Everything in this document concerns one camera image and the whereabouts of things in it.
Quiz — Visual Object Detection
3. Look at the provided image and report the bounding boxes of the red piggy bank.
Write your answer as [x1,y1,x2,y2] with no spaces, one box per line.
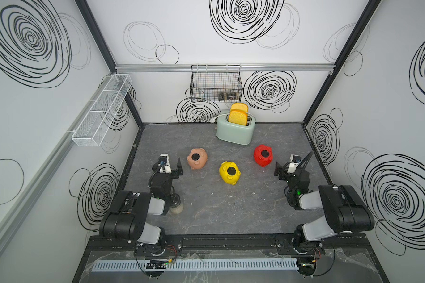
[253,145,273,167]

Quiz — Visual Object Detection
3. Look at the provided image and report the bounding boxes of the black plug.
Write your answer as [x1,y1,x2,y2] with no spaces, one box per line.
[261,150,270,158]
[191,152,201,161]
[227,167,236,176]

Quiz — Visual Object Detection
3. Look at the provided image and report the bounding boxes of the pink piggy bank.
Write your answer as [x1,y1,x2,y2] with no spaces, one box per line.
[187,148,208,170]

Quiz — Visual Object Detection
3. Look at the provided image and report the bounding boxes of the yellow piggy bank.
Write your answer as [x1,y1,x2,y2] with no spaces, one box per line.
[219,162,241,185]

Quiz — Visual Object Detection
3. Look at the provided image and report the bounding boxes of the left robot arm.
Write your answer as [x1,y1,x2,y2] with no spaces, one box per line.
[99,154,184,250]

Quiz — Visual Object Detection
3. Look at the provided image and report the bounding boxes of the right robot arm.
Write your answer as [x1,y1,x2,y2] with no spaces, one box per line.
[274,152,375,248]

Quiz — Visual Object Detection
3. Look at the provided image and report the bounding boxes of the clear jar with white contents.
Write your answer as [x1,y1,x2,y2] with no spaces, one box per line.
[170,193,184,215]

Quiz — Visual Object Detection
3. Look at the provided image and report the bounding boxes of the mint green toaster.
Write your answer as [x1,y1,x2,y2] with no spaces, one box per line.
[216,110,256,145]

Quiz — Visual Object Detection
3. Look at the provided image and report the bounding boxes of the front toast slice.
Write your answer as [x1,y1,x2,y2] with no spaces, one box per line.
[228,109,248,126]

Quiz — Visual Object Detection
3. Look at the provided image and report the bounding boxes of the toast slice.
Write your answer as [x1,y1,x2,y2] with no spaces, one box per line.
[228,109,248,126]
[230,103,249,113]

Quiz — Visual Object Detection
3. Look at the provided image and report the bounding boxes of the back toast slice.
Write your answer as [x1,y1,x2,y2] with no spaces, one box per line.
[230,103,249,113]

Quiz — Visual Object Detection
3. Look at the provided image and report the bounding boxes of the small jars in basket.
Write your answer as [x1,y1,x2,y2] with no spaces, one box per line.
[218,93,240,101]

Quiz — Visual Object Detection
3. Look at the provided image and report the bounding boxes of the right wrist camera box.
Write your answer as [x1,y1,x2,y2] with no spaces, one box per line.
[287,154,302,174]

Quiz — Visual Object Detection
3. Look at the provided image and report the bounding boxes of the white toaster power cord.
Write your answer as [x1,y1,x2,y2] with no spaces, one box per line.
[209,111,231,123]

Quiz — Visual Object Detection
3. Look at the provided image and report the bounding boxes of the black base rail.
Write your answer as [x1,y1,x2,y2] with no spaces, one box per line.
[84,233,370,257]

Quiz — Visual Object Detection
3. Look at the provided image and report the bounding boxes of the white slotted cable duct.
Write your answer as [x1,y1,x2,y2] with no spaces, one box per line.
[92,258,299,272]

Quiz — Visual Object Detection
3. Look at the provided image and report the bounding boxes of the white wire wall shelf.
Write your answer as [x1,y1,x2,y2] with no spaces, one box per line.
[72,74,132,147]

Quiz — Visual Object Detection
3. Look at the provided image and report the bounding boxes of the black wire wall basket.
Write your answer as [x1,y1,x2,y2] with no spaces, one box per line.
[189,64,243,103]

